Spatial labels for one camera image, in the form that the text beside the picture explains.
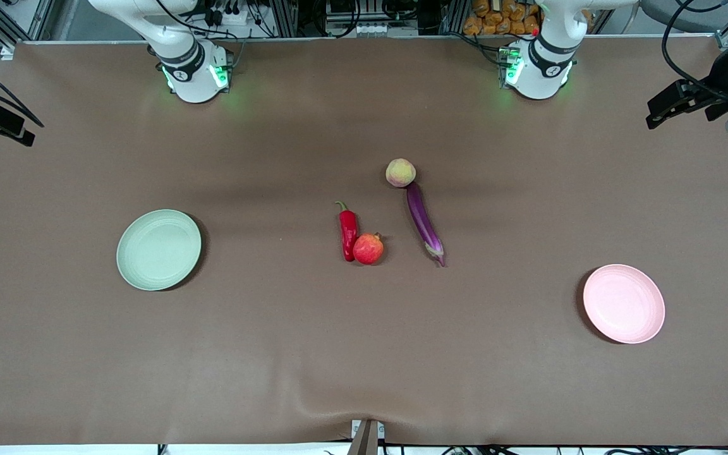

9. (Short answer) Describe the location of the long purple eggplant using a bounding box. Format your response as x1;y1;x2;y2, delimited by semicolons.
406;182;447;268

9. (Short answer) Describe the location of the red pomegranate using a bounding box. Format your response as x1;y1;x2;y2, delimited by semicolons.
353;232;385;265

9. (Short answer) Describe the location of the red chili pepper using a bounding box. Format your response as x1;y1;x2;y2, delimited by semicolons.
335;201;360;262

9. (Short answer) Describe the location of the grey rounded chair seat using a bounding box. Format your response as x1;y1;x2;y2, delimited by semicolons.
641;0;720;33

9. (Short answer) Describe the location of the pink plate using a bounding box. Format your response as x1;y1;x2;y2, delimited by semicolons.
583;264;666;345

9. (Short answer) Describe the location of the orange packaged snacks pile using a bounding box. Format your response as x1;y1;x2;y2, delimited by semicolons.
463;0;542;36

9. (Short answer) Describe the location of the light green plate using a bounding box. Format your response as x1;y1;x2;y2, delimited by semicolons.
116;209;202;292

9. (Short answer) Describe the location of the white power strip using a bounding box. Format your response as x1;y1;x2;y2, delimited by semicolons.
209;3;251;26

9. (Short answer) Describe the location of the yellow pink peach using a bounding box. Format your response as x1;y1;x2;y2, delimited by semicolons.
385;158;417;188

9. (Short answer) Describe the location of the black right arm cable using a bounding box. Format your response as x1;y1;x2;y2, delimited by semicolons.
0;54;45;128

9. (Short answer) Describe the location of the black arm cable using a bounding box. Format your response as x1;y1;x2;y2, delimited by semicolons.
660;0;728;102
0;54;45;128

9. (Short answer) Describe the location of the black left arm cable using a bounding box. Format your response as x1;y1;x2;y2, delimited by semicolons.
660;0;728;102

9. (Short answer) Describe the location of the metal mount bracket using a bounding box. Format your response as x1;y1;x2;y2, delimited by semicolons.
351;419;385;455

